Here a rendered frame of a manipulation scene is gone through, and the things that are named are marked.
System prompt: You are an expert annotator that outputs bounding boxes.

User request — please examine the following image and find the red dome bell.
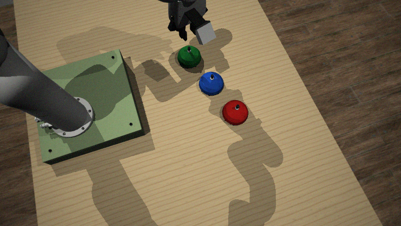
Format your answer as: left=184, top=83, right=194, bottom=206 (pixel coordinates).
left=222, top=100, right=248, bottom=126

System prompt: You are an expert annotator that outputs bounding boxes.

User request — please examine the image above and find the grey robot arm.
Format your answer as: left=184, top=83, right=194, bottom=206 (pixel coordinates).
left=0, top=8, right=216, bottom=138

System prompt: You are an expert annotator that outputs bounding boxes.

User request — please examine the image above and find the blue bell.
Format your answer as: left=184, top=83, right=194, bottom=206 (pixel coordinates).
left=199, top=72, right=224, bottom=96

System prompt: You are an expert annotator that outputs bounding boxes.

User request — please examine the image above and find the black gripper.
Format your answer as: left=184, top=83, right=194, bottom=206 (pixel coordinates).
left=168, top=0, right=208, bottom=41

